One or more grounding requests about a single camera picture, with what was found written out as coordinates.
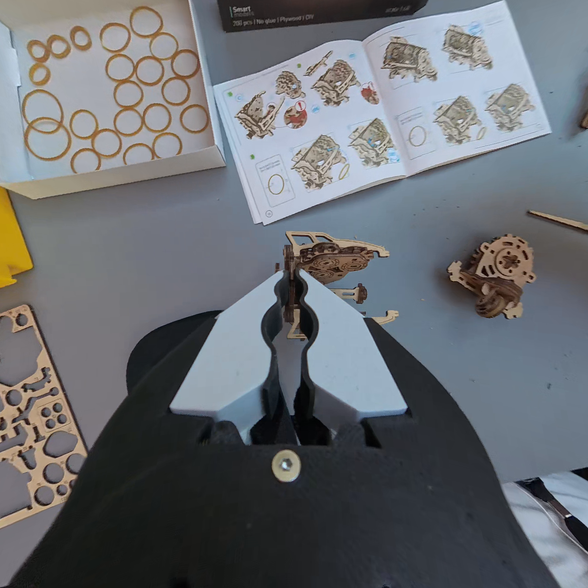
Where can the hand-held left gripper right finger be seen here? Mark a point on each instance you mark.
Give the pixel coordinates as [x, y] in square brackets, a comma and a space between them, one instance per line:
[358, 367]

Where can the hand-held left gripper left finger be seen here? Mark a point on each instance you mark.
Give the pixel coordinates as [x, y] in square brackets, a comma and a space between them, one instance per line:
[225, 367]

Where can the wooden frame assembly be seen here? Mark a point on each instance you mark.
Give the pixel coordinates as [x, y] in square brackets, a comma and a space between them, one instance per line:
[330, 262]

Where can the wooden gear module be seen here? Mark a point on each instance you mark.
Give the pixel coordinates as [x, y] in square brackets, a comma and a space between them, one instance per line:
[500, 262]

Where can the thin wooden stick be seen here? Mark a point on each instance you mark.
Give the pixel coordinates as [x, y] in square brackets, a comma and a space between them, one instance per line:
[560, 221]

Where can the punched plywood sheet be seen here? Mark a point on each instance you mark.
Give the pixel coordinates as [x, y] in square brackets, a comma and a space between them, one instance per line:
[32, 441]

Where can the instruction booklet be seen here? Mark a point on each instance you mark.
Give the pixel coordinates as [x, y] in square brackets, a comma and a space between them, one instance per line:
[413, 151]

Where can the white cardboard tray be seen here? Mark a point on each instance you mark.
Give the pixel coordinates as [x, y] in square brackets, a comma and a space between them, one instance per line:
[92, 181]

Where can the white shirt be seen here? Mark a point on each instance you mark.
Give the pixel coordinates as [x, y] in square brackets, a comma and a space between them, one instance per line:
[528, 542]

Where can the yellow plastic bin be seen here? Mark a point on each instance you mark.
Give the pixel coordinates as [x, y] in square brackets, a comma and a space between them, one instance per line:
[13, 239]

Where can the pile of rubber bands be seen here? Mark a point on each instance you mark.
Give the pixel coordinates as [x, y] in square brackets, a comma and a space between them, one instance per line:
[25, 138]

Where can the black model kit box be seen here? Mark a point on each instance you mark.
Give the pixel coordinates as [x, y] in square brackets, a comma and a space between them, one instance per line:
[321, 13]

